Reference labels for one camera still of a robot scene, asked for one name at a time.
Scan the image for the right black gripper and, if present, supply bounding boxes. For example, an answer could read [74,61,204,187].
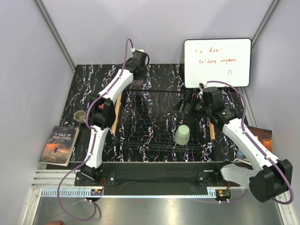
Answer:
[172,90,211,122]

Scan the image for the light green cup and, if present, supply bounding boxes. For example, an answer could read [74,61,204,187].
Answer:
[174,125,190,145]

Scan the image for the beige mug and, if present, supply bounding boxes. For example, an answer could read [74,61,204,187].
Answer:
[74,110,86,124]

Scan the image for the lilac mug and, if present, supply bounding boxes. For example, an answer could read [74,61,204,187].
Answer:
[131,79,143,87]

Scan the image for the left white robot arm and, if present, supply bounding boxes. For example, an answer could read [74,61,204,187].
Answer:
[81,50,150,186]

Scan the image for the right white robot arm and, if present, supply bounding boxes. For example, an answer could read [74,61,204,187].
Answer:
[173,87,293,204]

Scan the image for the black marble mat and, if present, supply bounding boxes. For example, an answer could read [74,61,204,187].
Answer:
[46,64,237,170]

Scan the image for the white whiteboard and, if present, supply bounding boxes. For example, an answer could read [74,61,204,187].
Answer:
[183,38,252,89]

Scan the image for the books at right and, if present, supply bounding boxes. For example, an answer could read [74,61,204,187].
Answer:
[234,125,272,165]

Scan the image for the Tale of Two Cities book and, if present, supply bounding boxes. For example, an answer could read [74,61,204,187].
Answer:
[40,126,80,166]

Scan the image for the black wire dish rack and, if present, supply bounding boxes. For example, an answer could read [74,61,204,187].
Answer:
[115,90,212,153]

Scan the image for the right wooden rack handle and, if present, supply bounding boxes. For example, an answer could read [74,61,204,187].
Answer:
[209,120,215,140]

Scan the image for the wooden rack handle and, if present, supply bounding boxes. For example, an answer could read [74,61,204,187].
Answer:
[209,120,215,140]
[111,93,122,135]

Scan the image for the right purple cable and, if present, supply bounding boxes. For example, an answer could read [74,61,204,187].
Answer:
[198,80,294,204]

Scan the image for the purple cable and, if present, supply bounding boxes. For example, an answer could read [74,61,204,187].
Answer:
[198,80,294,204]
[57,38,134,221]

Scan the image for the left wooden rack handle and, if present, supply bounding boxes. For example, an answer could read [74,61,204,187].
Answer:
[111,93,122,135]

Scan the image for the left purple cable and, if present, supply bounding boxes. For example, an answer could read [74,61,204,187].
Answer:
[57,38,134,221]

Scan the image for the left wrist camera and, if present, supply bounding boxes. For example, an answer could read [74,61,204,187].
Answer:
[130,48,144,54]

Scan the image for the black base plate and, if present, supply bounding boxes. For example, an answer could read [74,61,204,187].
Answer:
[75,161,228,197]

